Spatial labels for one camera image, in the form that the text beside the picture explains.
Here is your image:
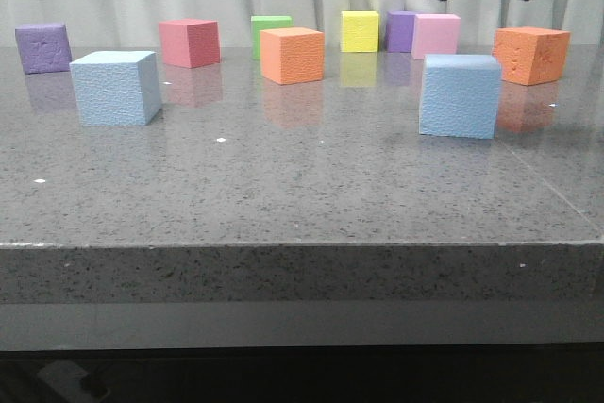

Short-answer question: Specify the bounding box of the light blue foam cube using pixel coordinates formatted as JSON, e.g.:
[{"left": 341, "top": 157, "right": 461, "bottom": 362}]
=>
[
  {"left": 419, "top": 54, "right": 502, "bottom": 139},
  {"left": 70, "top": 51, "right": 162, "bottom": 126}
]

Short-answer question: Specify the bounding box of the pink foam cube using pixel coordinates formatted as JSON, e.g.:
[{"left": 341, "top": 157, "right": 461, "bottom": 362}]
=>
[{"left": 411, "top": 13, "right": 461, "bottom": 59}]

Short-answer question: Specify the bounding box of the purple foam cube back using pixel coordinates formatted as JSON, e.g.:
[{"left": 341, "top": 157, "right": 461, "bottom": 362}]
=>
[{"left": 385, "top": 10, "right": 417, "bottom": 53}]

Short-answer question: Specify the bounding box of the purple foam cube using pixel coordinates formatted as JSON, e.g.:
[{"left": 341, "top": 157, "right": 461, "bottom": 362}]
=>
[
  {"left": 385, "top": 10, "right": 417, "bottom": 53},
  {"left": 15, "top": 23, "right": 72, "bottom": 75}
]

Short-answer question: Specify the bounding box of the orange foam cube right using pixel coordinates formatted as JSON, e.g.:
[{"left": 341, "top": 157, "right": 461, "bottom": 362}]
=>
[{"left": 493, "top": 26, "right": 571, "bottom": 86}]

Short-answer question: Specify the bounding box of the orange foam cube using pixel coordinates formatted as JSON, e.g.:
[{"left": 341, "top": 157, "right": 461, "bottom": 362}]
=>
[
  {"left": 493, "top": 26, "right": 571, "bottom": 86},
  {"left": 260, "top": 27, "right": 325, "bottom": 85}
]

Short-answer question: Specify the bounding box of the yellow foam cube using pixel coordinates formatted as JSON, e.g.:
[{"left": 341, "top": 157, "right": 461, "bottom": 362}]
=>
[{"left": 341, "top": 11, "right": 379, "bottom": 53}]

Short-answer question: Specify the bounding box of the orange foam cube centre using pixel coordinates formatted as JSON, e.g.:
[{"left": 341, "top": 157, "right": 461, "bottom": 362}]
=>
[{"left": 260, "top": 27, "right": 325, "bottom": 85}]

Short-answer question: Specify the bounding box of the green foam cube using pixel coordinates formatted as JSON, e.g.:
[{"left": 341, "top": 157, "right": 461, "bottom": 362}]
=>
[{"left": 250, "top": 15, "right": 293, "bottom": 60}]

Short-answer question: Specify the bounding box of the red foam cube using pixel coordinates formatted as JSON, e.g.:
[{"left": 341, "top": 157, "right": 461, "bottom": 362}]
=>
[{"left": 159, "top": 19, "right": 221, "bottom": 68}]

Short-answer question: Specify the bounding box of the purple foam cube left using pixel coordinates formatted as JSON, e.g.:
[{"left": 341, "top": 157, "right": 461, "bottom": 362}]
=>
[{"left": 15, "top": 23, "right": 72, "bottom": 75}]

